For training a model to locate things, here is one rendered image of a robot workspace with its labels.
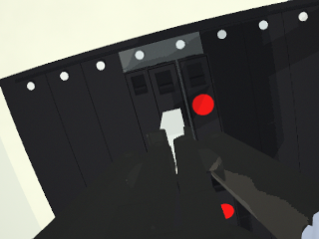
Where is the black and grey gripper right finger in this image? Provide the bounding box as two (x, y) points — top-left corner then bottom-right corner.
(170, 109), (319, 239)

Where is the black server rack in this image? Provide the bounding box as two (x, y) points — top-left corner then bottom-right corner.
(0, 0), (319, 217)

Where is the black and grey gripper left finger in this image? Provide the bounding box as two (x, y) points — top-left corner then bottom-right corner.
(33, 111), (177, 239)

